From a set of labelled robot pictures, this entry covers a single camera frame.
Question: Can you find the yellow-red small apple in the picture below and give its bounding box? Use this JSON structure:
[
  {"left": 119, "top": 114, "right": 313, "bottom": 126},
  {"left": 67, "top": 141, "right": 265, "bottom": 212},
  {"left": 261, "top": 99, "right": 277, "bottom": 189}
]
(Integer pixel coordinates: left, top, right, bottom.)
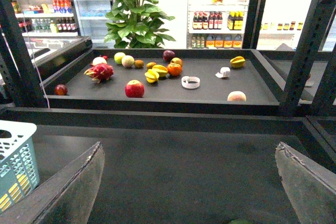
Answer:
[{"left": 171, "top": 57, "right": 183, "bottom": 66}]

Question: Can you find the yellow mango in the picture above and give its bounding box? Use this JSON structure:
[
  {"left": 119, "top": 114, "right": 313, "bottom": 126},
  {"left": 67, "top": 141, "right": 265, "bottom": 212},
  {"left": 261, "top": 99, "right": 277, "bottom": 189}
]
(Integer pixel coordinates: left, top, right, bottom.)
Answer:
[{"left": 1, "top": 174, "right": 32, "bottom": 212}]

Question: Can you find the light blue plastic basket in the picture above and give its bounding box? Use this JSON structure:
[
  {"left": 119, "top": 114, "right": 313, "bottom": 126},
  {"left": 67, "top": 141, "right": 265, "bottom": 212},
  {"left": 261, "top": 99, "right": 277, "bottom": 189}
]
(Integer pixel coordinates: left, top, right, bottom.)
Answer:
[{"left": 0, "top": 120, "right": 40, "bottom": 213}]

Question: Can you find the black shelf post middle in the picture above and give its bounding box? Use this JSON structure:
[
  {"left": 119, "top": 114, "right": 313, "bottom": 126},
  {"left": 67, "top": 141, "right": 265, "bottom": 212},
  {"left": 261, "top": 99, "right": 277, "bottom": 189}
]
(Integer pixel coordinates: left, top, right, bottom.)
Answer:
[{"left": 242, "top": 0, "right": 266, "bottom": 49}]

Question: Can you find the dark purple passion fruit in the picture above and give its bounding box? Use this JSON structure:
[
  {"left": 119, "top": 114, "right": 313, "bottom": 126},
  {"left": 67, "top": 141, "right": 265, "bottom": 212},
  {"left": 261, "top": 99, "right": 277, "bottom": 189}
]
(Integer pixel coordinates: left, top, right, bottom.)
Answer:
[{"left": 163, "top": 50, "right": 175, "bottom": 62}]

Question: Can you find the yellow starfruit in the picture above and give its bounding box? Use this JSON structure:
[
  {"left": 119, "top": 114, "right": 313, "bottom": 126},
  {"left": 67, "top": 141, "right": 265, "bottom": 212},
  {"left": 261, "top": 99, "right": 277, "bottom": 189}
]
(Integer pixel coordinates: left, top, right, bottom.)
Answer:
[
  {"left": 152, "top": 65, "right": 168, "bottom": 78},
  {"left": 144, "top": 69, "right": 160, "bottom": 83},
  {"left": 230, "top": 56, "right": 246, "bottom": 69}
]

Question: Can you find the red apple front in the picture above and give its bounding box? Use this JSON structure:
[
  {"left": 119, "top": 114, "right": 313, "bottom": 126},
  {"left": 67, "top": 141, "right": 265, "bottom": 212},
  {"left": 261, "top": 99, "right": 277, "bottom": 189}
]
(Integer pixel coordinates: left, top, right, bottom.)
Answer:
[{"left": 124, "top": 80, "right": 144, "bottom": 98}]

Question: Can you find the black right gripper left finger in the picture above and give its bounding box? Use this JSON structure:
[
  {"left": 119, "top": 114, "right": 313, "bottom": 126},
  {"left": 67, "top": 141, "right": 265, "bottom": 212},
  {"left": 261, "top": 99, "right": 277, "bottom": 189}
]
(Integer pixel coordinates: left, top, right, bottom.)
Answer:
[{"left": 1, "top": 142, "right": 105, "bottom": 223}]

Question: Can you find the orange persimmon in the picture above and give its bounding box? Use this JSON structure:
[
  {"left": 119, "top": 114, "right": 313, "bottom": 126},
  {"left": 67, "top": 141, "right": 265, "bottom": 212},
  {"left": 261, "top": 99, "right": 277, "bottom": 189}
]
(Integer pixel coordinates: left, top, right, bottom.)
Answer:
[{"left": 167, "top": 63, "right": 182, "bottom": 77}]

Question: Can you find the black shelf post right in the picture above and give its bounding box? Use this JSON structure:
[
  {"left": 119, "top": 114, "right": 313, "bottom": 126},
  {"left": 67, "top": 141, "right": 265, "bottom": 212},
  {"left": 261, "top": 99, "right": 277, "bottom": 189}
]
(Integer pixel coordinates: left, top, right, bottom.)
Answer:
[{"left": 279, "top": 0, "right": 335, "bottom": 116}]

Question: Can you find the yellow starfruit right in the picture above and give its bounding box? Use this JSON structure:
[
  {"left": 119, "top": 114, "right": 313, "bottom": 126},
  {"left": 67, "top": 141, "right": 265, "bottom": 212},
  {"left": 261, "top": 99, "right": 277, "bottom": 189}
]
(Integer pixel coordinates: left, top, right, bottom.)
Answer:
[{"left": 230, "top": 56, "right": 246, "bottom": 69}]

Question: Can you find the peach front right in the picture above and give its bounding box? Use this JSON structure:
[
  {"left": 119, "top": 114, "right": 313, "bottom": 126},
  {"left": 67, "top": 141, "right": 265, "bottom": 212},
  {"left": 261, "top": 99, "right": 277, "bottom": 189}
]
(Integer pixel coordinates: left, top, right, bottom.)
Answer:
[{"left": 227, "top": 91, "right": 247, "bottom": 102}]

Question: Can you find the white foam net ring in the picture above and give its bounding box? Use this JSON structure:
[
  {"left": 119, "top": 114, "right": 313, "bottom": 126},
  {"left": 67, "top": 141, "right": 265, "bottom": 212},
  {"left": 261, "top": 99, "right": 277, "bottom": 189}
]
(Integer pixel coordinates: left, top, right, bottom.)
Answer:
[{"left": 181, "top": 76, "right": 201, "bottom": 90}]

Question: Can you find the green apple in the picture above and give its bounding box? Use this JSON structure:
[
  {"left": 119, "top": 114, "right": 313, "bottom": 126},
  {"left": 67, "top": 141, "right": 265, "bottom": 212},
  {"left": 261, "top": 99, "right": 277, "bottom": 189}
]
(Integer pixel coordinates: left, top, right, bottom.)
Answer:
[{"left": 114, "top": 52, "right": 125, "bottom": 65}]

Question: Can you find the small yellow-brown fruit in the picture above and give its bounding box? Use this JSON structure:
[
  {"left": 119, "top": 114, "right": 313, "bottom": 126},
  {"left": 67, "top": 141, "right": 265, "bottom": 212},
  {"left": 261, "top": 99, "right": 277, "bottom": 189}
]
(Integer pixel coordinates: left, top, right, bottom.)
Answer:
[{"left": 146, "top": 62, "right": 156, "bottom": 70}]

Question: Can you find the brown kiwi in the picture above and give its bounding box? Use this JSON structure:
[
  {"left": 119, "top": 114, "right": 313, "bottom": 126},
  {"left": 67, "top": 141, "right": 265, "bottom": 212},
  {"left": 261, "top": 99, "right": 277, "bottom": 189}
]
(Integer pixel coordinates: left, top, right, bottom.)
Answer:
[{"left": 134, "top": 60, "right": 144, "bottom": 69}]

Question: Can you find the black shelf post left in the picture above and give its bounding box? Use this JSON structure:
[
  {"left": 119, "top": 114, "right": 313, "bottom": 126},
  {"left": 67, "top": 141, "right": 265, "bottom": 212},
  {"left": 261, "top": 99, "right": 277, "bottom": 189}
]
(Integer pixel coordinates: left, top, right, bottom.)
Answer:
[{"left": 1, "top": 0, "right": 49, "bottom": 108}]

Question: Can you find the black fruit display tray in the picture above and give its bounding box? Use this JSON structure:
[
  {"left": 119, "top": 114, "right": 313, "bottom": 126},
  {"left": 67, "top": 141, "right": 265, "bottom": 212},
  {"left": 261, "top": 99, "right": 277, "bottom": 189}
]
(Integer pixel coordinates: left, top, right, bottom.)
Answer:
[{"left": 43, "top": 49, "right": 283, "bottom": 115}]

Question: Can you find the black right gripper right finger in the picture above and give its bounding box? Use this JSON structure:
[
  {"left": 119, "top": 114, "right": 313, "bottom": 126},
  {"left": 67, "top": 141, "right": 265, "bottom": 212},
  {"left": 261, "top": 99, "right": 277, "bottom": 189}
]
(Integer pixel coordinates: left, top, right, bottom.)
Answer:
[{"left": 275, "top": 142, "right": 335, "bottom": 223}]

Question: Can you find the small dark red plum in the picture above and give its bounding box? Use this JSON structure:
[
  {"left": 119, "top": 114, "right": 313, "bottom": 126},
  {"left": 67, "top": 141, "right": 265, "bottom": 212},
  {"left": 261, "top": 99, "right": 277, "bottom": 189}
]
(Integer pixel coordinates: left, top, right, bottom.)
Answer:
[{"left": 54, "top": 84, "right": 68, "bottom": 95}]

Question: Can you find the pale round melon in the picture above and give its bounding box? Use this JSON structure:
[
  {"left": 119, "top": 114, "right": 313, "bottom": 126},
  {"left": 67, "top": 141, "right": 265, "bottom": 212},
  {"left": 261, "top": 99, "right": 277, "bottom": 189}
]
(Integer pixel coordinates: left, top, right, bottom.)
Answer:
[{"left": 121, "top": 55, "right": 135, "bottom": 68}]

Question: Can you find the pink dragon fruit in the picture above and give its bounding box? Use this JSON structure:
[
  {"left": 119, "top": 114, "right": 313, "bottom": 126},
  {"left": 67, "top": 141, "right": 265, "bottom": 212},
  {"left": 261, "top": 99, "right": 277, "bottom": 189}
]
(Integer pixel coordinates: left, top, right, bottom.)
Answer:
[{"left": 84, "top": 63, "right": 114, "bottom": 83}]

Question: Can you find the crumpled white foam net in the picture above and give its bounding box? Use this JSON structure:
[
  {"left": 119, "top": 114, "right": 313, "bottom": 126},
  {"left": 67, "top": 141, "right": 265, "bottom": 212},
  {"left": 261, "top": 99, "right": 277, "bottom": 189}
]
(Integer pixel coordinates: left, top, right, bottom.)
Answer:
[{"left": 215, "top": 67, "right": 230, "bottom": 78}]

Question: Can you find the white onion-like fruit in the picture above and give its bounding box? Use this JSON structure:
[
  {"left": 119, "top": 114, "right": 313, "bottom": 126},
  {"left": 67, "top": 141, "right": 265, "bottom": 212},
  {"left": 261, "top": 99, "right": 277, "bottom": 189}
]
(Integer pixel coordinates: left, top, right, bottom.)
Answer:
[{"left": 91, "top": 56, "right": 108, "bottom": 66}]

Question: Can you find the green potted plant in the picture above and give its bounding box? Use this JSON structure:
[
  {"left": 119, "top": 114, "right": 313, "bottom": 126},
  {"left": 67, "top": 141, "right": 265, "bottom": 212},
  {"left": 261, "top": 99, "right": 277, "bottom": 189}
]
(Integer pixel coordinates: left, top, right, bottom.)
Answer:
[{"left": 104, "top": 0, "right": 175, "bottom": 49}]

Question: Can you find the black shelf post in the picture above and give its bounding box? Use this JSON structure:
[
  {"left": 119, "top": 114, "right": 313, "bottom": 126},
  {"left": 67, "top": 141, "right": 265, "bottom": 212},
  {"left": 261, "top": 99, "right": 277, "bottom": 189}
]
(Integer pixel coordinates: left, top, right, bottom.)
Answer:
[
  {"left": 1, "top": 0, "right": 49, "bottom": 108},
  {"left": 242, "top": 0, "right": 266, "bottom": 49},
  {"left": 279, "top": 0, "right": 335, "bottom": 116}
]

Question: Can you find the yellow starfruit behind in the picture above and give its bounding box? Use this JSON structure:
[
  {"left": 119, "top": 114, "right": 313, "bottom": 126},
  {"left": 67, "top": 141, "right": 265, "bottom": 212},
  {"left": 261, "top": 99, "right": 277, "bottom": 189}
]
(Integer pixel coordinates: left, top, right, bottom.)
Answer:
[{"left": 152, "top": 65, "right": 168, "bottom": 78}]

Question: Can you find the yellow starfruit front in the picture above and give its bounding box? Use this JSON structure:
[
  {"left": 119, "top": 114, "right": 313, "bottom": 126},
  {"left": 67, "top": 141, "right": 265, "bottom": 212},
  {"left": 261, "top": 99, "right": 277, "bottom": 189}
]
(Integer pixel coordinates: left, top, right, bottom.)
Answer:
[{"left": 144, "top": 69, "right": 160, "bottom": 83}]

